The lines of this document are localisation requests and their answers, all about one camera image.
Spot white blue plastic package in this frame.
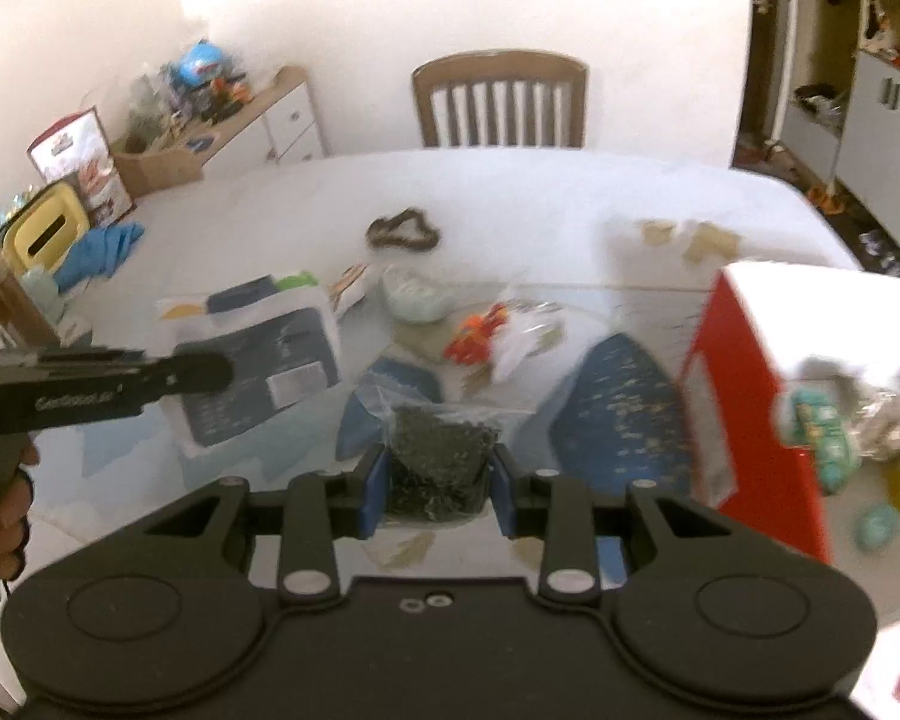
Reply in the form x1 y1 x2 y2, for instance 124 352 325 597
155 271 341 458

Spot bag of dark tea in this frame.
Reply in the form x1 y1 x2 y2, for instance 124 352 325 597
383 401 530 525

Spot orange red toy figure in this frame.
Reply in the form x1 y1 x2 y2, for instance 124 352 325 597
443 302 509 366

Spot round cartoon badge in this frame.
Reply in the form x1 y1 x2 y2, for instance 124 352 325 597
328 263 375 319

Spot red white cardboard box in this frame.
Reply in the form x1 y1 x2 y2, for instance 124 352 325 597
677 260 900 616

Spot light blue round pouch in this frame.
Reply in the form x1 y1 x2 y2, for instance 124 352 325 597
854 504 900 554

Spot silver foil pouch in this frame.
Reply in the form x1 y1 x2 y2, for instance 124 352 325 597
847 382 900 463

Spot person's left hand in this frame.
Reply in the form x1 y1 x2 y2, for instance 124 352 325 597
0 439 40 582

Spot glass jar brown contents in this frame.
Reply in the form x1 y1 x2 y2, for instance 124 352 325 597
0 250 59 349

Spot blue gold placemat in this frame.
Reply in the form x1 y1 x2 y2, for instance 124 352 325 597
548 333 692 496

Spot blue cloth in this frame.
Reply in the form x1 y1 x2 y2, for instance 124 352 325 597
53 223 144 293

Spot yellow tissue box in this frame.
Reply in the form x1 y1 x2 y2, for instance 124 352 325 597
1 181 91 277

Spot brown scrunchie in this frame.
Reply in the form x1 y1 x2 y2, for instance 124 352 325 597
365 208 440 252

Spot red white snack bag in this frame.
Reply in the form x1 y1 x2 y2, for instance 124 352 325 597
27 107 136 227

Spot white sideboard cabinet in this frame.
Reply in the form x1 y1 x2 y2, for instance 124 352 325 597
111 63 328 200

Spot beige tape roll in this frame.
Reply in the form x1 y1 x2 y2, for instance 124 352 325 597
640 220 678 247

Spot blue globe toy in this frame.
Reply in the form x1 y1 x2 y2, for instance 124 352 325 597
175 39 230 88

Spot beige block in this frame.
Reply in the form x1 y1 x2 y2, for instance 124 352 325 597
683 221 741 265

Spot brown wooden chair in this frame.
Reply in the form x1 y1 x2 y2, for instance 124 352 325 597
411 49 589 149

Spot grey wall cabinet unit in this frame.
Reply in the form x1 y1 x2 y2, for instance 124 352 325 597
781 0 900 276

